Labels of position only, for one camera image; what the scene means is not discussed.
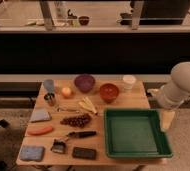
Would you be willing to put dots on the dark red background bowl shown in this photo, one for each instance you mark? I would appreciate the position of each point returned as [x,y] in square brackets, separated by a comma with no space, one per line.
[84,20]

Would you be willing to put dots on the blue plastic cup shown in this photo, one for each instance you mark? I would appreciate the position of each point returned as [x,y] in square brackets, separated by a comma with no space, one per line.
[49,85]

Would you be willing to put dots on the bunch of dark grapes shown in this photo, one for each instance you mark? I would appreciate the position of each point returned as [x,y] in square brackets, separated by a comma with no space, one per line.
[76,121]

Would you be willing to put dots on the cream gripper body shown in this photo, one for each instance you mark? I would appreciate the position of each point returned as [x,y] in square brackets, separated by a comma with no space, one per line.
[166,118]

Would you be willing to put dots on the orange carrot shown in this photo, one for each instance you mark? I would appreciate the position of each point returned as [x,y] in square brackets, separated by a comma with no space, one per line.
[40,131]

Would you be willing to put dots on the black binder clip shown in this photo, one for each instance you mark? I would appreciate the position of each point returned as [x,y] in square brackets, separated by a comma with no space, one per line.
[59,147]

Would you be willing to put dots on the metal spoon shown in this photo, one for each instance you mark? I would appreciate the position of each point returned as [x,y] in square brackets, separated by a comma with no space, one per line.
[59,109]

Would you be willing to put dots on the purple bowl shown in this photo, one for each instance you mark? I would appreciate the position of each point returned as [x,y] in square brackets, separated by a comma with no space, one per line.
[84,82]

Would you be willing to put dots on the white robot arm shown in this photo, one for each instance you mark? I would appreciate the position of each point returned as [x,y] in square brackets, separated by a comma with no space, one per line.
[173,94]

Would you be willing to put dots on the white paper cup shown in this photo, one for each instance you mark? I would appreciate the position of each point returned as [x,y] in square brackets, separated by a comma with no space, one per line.
[129,81]

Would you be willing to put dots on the wooden table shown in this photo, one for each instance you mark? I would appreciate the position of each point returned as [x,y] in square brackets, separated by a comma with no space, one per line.
[70,101]

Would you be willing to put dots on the yellow red apple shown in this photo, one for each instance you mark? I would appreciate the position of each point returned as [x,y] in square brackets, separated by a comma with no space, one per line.
[66,92]

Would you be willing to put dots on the green plastic tray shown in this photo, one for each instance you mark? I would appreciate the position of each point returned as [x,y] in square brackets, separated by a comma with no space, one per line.
[135,133]

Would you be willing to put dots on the black background box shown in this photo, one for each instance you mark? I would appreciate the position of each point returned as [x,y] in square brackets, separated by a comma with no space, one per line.
[158,12]

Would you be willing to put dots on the grey blue triangular sponge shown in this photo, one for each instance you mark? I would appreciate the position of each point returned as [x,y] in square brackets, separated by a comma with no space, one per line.
[39,115]

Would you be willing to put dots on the yellow banana bunch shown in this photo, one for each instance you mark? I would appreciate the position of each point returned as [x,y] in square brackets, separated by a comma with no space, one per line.
[86,104]

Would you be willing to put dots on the black rectangular case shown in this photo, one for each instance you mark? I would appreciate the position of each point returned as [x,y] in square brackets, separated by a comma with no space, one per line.
[84,153]

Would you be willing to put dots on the small metal cup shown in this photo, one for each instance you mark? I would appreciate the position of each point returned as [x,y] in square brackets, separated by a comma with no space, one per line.
[50,99]

